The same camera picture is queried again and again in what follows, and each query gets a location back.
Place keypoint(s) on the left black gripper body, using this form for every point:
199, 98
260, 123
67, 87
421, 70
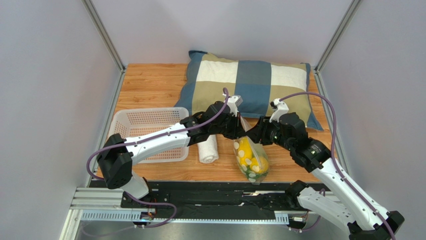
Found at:
228, 128

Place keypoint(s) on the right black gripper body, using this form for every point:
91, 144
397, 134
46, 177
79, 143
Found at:
262, 128

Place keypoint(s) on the clear zip top bag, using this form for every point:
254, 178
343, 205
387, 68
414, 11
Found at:
257, 149

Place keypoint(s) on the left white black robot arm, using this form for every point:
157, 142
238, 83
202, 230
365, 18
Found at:
118, 155

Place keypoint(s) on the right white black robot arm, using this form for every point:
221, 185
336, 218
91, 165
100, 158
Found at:
357, 214

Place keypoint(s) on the yellow fake corn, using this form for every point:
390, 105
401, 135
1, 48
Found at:
244, 151

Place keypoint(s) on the yellow fake lemon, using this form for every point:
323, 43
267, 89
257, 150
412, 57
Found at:
259, 165

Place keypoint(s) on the green white fake cabbage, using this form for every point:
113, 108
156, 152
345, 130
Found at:
253, 177

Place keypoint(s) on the rolled white towel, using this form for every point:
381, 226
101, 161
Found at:
208, 150

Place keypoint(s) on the checkered blue beige pillow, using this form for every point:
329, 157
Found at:
257, 82

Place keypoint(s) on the white perforated plastic basket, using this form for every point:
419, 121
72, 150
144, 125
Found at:
143, 121

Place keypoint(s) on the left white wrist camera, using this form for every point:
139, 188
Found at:
233, 102

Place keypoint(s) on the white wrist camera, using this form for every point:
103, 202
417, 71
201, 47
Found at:
279, 108
233, 102

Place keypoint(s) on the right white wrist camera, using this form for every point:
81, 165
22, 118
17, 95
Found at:
279, 108

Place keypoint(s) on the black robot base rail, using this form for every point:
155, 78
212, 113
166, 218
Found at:
211, 202

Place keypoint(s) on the right aluminium frame post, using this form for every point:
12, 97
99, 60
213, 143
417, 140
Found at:
339, 32

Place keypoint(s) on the aluminium frame post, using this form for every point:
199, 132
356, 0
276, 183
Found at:
339, 32
96, 19

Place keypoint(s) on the left aluminium frame post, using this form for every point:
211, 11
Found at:
96, 19

